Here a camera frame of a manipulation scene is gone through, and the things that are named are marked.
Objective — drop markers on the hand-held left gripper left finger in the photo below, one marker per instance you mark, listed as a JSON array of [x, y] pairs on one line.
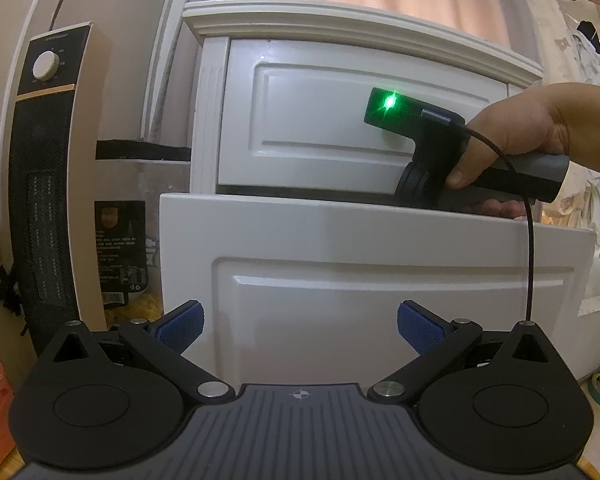
[[182, 324]]

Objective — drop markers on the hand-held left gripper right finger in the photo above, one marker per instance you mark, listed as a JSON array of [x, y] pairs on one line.
[[420, 329]]

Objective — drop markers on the white drawer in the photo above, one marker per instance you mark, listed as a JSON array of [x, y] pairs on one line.
[[330, 240], [305, 105]]

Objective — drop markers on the white closed drawer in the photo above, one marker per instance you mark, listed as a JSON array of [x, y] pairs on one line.
[[305, 105]]

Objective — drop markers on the person's right hand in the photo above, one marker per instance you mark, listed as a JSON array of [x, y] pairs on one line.
[[522, 122]]

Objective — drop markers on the clear bag with black label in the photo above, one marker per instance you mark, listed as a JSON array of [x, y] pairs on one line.
[[122, 250]]

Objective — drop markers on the hanging light clothes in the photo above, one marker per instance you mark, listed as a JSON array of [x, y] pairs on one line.
[[575, 50]]

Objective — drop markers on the black and beige tower heater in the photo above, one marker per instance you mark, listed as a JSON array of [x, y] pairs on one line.
[[45, 210]]

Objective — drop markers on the white nightstand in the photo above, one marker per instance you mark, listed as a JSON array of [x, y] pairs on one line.
[[280, 19]]

